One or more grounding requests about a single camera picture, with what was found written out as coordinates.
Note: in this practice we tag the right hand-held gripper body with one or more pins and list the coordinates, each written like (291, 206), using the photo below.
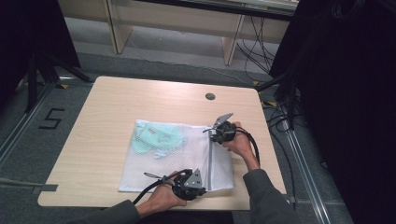
(224, 133)

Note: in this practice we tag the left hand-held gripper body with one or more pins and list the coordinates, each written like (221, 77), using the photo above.
(191, 183)

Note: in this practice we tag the white mesh laundry bag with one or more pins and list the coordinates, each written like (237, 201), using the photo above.
(174, 168)

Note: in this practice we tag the mint green garment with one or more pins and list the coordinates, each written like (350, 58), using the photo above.
(155, 137)

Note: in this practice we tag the person's right hand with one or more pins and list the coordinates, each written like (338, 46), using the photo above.
(241, 144)

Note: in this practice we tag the person's left hand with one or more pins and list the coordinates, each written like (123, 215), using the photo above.
(163, 197)

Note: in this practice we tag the person's dark lap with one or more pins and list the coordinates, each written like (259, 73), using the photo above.
(193, 217)

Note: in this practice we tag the round grey table grommet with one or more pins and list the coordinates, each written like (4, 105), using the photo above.
(210, 96)

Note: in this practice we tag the black metal stand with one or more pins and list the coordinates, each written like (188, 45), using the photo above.
(32, 81)
(289, 99)

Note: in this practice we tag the light wooden desk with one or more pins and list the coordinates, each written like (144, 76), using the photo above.
(174, 21)

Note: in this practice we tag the black curtain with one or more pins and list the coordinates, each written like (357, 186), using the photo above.
(348, 93)
(28, 28)

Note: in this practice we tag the grey tape strip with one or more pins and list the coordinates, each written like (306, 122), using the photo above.
(45, 188)

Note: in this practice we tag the metal floor rail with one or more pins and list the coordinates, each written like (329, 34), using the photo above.
(306, 174)
(21, 124)

